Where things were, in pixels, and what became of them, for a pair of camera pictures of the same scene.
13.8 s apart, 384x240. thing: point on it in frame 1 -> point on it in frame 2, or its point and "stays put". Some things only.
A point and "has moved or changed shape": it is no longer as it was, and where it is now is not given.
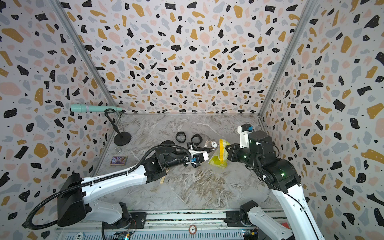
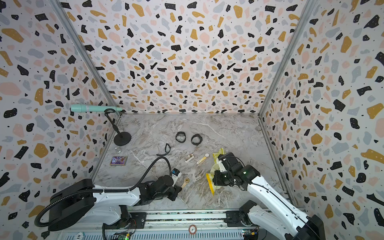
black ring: [180, 137] stays put
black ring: [196, 139] stays put
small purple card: [118, 160] stays put
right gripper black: [235, 155] -> [218, 181]
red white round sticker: [192, 229] stays put
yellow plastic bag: [219, 159] has moved or changed shape
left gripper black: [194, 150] -> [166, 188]
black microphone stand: [122, 138] stays put
